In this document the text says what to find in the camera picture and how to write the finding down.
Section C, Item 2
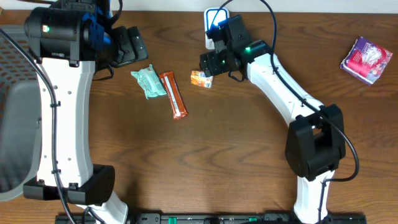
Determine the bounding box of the mint green snack packet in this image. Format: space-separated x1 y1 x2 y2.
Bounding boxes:
131 64 167 100

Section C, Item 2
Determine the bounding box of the small orange snack box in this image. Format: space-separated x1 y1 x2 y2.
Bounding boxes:
190 70 213 88

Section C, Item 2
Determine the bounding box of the orange snack bar wrapper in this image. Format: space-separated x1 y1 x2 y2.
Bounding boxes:
160 71 188 119

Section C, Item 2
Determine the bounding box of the purple red noodle packet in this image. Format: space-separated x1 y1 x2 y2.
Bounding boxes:
340 36 393 85

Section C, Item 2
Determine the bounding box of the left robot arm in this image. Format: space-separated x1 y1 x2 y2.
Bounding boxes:
23 1 148 223

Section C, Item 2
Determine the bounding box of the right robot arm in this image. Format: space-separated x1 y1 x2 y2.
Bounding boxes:
200 16 346 223

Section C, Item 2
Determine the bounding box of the grey plastic mesh basket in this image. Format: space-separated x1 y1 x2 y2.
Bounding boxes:
1 37 41 202

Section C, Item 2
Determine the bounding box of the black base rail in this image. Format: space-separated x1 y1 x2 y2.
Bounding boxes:
55 212 368 224

